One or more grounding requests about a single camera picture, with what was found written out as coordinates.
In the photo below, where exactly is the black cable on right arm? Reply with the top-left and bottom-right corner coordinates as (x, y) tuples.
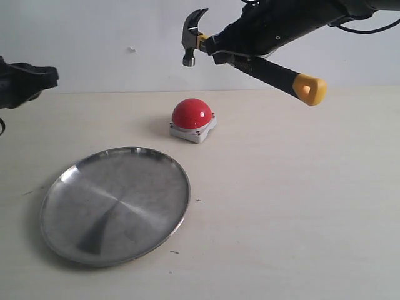
(327, 12), (400, 34)

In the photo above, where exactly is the round steel plate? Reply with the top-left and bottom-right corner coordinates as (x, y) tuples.
(40, 147), (191, 268)

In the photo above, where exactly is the red dome push button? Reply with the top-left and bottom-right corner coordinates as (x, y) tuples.
(169, 98), (217, 144)

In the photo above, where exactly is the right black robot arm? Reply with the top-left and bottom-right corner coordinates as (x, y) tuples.
(199, 0), (399, 64)

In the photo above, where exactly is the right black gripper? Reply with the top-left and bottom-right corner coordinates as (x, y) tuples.
(205, 1), (331, 65)

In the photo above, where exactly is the black yellow claw hammer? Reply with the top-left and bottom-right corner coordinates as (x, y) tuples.
(182, 8), (328, 106)

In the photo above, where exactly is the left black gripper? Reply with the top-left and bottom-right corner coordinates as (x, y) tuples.
(1, 56), (59, 109)

